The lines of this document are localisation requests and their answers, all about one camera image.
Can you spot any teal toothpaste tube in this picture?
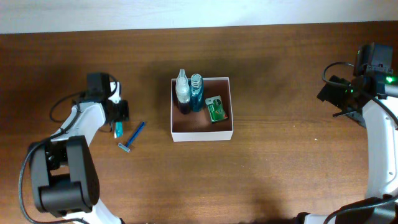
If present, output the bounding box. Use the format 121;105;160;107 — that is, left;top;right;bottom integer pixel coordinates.
114;121;124;139

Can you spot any blue disposable razor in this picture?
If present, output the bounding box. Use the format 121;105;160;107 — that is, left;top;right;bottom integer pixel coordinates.
118;121;146;152

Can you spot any clear pump spray bottle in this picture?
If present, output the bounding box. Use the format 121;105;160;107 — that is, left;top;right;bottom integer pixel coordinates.
175;69;190;114

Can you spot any blue Listerine mouthwash bottle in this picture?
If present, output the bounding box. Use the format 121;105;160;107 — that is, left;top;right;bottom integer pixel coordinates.
190;73;204;112

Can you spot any green white Dettol soap box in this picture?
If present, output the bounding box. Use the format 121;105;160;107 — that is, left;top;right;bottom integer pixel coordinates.
205;95;228;123

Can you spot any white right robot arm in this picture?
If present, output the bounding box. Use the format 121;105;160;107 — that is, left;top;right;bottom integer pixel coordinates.
295;43;397;224

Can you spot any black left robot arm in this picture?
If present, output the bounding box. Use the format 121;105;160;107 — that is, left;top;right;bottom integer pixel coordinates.
23;72;129;223

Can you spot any white cardboard box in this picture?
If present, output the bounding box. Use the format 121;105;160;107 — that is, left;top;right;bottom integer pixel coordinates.
170;77;234;142

